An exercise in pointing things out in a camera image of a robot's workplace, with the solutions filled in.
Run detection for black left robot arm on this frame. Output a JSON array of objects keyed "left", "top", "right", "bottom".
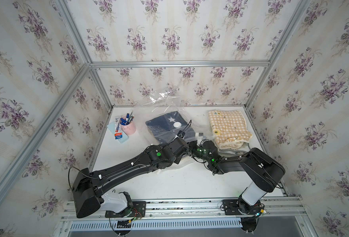
[{"left": 70, "top": 137, "right": 189, "bottom": 218}]

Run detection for navy blue star blanket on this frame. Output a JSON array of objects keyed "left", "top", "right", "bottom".
[{"left": 145, "top": 111, "right": 196, "bottom": 143}]

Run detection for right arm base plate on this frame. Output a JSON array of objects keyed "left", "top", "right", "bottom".
[{"left": 220, "top": 198, "right": 265, "bottom": 216}]

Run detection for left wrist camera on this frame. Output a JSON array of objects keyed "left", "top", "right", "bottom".
[{"left": 177, "top": 130, "right": 186, "bottom": 139}]

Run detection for aluminium frame crossbar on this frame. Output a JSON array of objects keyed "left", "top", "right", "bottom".
[{"left": 90, "top": 60, "right": 270, "bottom": 68}]

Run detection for orange checkered blanket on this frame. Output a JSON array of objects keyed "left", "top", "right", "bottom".
[{"left": 208, "top": 110, "right": 253, "bottom": 151}]

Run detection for pink pen cup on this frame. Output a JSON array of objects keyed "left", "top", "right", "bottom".
[{"left": 119, "top": 116, "right": 137, "bottom": 136}]

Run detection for aluminium mounting rail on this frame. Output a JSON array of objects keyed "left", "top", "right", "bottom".
[{"left": 58, "top": 195, "right": 305, "bottom": 221}]

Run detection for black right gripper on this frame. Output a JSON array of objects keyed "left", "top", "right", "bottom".
[{"left": 185, "top": 140, "right": 213, "bottom": 165}]

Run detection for clear plastic vacuum bag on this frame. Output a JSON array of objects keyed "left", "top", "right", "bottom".
[{"left": 133, "top": 87, "right": 219, "bottom": 164}]

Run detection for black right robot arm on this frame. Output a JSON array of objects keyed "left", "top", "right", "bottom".
[{"left": 188, "top": 140, "right": 286, "bottom": 214}]

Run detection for blue pens in cup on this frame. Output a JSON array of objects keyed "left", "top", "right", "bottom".
[{"left": 120, "top": 111, "right": 134, "bottom": 125}]

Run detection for white vacuum bag valve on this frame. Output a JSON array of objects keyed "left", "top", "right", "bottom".
[{"left": 173, "top": 122, "right": 182, "bottom": 128}]

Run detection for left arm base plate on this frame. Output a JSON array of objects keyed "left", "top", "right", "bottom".
[{"left": 105, "top": 201, "right": 147, "bottom": 219}]

